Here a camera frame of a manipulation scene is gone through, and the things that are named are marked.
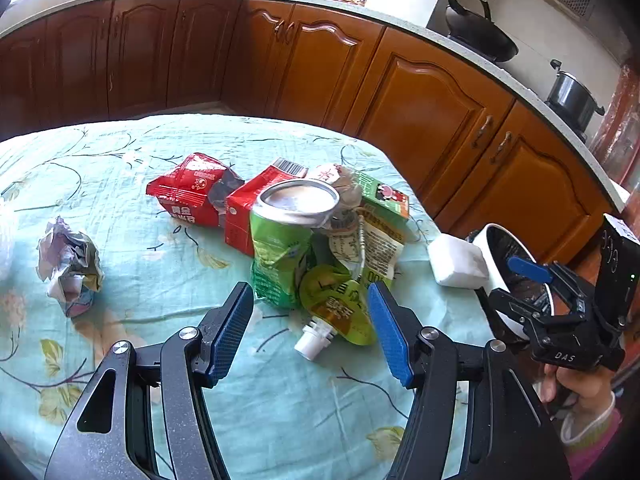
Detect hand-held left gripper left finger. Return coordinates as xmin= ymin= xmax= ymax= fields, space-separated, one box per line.
xmin=44 ymin=281 xmax=256 ymax=480

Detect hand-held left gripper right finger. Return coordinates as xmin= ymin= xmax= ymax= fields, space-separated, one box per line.
xmin=366 ymin=281 xmax=573 ymax=480

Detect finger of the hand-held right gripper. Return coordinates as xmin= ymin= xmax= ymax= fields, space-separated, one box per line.
xmin=506 ymin=254 xmax=597 ymax=312
xmin=487 ymin=287 xmax=552 ymax=342

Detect white bin with black liner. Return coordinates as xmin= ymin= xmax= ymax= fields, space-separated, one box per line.
xmin=467 ymin=223 xmax=557 ymax=342

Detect yellow-green spout pouch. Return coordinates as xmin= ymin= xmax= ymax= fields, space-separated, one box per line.
xmin=294 ymin=262 xmax=379 ymax=361

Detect white tissue packet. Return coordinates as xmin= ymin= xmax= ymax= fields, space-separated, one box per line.
xmin=427 ymin=233 xmax=490 ymax=288

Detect crushed green can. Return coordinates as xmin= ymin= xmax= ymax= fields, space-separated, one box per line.
xmin=249 ymin=178 xmax=342 ymax=309

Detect clear printed plastic wrapper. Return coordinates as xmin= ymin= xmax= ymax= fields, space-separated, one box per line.
xmin=327 ymin=209 xmax=407 ymax=287

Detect red drink carton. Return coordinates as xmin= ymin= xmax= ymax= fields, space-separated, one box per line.
xmin=225 ymin=157 xmax=308 ymax=259

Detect green drink carton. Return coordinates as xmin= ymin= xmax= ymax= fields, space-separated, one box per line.
xmin=350 ymin=170 xmax=411 ymax=227

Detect red snack packet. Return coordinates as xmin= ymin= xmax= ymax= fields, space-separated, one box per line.
xmin=146 ymin=152 xmax=246 ymax=227

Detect clear plastic cup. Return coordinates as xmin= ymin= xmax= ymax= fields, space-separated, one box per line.
xmin=306 ymin=162 xmax=363 ymax=231

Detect paper ball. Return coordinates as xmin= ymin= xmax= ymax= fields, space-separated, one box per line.
xmin=37 ymin=216 xmax=105 ymax=318

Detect person's right forearm pink sleeve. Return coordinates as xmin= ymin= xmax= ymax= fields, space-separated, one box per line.
xmin=559 ymin=392 xmax=633 ymax=480

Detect person's right hand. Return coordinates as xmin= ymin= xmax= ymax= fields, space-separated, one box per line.
xmin=542 ymin=361 xmax=614 ymax=422

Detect floral teal tablecloth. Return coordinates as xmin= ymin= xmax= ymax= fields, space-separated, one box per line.
xmin=0 ymin=115 xmax=501 ymax=480

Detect dark steel stockpot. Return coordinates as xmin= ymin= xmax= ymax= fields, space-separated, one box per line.
xmin=546 ymin=59 xmax=606 ymax=132

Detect black wok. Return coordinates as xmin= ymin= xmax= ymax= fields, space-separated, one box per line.
xmin=426 ymin=0 xmax=519 ymax=63

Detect white knitted cloth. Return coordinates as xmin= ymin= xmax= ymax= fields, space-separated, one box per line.
xmin=0 ymin=199 xmax=18 ymax=283

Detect wooden base cabinets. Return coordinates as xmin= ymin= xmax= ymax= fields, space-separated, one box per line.
xmin=0 ymin=0 xmax=618 ymax=273

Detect grey kitchen countertop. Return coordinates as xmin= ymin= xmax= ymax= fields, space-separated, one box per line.
xmin=0 ymin=0 xmax=630 ymax=213

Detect red-brown door frame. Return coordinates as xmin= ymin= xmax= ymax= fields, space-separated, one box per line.
xmin=589 ymin=55 xmax=640 ymax=193

